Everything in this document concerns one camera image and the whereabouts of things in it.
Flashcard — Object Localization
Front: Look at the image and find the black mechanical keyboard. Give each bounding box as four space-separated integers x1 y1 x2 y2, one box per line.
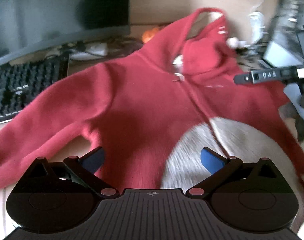
0 56 69 124

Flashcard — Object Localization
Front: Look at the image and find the black cable bundle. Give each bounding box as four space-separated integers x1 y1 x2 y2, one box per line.
59 36 145 58

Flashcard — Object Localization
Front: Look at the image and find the orange pumpkin lantern figure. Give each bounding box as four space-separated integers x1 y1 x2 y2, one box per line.
142 27 159 44

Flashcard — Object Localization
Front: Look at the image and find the red fleece hooded onesie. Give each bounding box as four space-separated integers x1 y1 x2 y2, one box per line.
0 8 304 190

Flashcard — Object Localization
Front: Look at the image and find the white coiled cable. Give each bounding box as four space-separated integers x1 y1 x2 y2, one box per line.
248 0 267 46

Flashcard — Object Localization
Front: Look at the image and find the black computer monitor left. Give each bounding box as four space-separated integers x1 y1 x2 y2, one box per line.
0 0 130 66

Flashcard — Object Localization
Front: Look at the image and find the white adapter on desk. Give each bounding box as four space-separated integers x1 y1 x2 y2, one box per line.
226 37 249 49

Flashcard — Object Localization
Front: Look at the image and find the glass panel computer case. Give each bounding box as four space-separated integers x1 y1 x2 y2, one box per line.
262 0 304 68

